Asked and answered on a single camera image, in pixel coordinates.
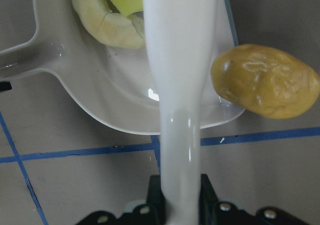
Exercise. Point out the pale toy croissant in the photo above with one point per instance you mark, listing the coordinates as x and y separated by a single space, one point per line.
108 27

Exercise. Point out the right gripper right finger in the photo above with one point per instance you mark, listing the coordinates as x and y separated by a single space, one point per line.
214 211

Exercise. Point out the brown toy potato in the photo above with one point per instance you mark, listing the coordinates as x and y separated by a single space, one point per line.
266 81

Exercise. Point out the beige plastic dustpan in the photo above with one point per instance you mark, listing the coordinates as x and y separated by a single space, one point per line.
113 85

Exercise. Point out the white hand brush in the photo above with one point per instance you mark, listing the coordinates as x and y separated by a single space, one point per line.
179 37

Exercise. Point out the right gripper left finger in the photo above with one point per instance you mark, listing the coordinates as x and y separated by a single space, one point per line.
152 212

